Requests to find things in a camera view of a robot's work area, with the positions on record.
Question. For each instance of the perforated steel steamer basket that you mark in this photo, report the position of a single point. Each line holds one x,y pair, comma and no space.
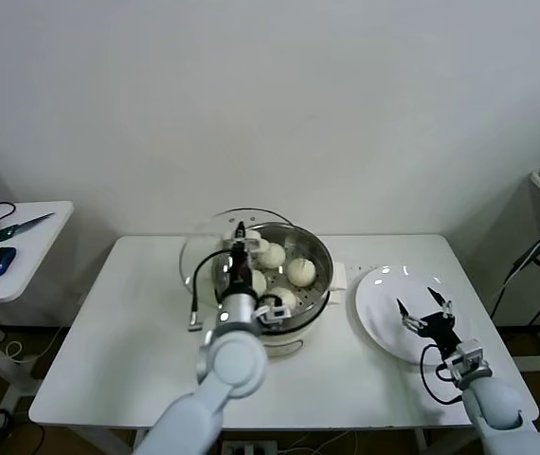
322,265

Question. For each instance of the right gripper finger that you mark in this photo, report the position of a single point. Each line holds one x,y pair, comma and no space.
443,303
409,315

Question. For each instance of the white steamed baozi bun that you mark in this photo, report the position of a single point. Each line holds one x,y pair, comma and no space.
301,271
285,296
274,257
259,283

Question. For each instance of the scissors with green grip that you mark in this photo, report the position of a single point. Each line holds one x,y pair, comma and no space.
28,223

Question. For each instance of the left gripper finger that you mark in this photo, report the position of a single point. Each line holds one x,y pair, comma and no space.
240,237

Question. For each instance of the white round plate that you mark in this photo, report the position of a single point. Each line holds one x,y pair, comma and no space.
379,303

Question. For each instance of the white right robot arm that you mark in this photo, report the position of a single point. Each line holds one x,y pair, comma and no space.
502,407

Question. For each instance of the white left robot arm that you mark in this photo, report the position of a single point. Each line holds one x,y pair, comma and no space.
232,365

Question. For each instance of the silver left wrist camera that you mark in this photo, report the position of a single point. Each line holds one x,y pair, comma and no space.
277,314

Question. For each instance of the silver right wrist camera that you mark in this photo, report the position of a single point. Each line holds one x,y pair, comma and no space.
466,360

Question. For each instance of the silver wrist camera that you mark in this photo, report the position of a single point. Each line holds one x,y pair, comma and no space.
277,314
466,360

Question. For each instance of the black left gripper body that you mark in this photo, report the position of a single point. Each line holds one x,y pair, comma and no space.
240,272

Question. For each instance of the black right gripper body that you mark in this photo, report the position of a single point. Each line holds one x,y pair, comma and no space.
440,332

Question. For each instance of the white side table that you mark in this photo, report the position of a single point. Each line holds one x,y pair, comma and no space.
38,265

